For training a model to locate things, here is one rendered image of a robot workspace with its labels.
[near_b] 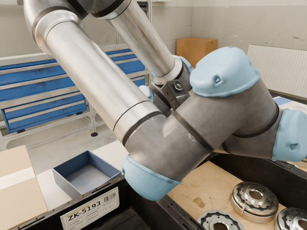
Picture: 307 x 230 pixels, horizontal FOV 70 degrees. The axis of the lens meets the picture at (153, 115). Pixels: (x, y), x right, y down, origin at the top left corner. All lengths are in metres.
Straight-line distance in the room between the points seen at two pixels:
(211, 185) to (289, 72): 3.13
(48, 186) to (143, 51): 0.59
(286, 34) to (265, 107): 3.47
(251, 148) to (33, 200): 0.45
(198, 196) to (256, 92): 0.39
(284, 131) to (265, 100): 0.05
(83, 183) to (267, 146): 0.67
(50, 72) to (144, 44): 1.62
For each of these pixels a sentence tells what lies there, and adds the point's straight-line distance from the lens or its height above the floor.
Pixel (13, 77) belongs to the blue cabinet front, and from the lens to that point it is 2.09.
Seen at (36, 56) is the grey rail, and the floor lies 0.93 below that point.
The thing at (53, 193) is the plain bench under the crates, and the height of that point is 0.70.
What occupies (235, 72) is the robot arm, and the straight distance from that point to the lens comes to 0.26.
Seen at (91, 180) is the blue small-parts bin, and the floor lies 0.70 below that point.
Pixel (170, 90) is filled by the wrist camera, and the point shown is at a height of 1.12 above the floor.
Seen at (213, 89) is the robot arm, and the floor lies 1.19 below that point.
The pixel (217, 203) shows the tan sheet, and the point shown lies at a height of 0.83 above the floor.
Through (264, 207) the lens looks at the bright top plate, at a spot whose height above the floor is 0.86.
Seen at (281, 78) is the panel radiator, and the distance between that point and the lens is 3.72.
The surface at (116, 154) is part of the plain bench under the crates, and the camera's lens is 0.98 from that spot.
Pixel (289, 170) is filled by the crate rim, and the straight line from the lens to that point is 0.62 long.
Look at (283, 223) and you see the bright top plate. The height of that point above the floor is 0.86.
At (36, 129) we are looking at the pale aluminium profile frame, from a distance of 2.24.
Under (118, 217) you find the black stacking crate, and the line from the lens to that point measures 0.57.
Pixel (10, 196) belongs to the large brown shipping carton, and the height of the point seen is 0.90.
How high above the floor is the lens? 1.27
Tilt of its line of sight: 26 degrees down
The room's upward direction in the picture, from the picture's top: straight up
